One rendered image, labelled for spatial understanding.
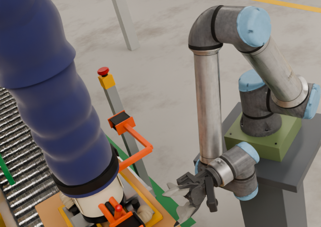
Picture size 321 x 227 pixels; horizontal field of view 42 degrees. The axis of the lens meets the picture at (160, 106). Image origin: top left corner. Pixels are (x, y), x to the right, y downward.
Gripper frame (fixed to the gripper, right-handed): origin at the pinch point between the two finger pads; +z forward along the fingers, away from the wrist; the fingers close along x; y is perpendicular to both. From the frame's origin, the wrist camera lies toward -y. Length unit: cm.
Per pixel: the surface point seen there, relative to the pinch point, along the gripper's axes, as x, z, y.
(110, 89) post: -17, -30, 119
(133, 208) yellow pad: -9.9, 5.4, 20.7
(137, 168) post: -78, -28, 118
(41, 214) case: -13, 34, 49
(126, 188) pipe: -7.7, 3.0, 29.4
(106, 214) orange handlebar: 1.5, 15.9, 13.6
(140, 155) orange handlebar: 0.8, -7.3, 31.0
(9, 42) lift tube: 65, 18, 18
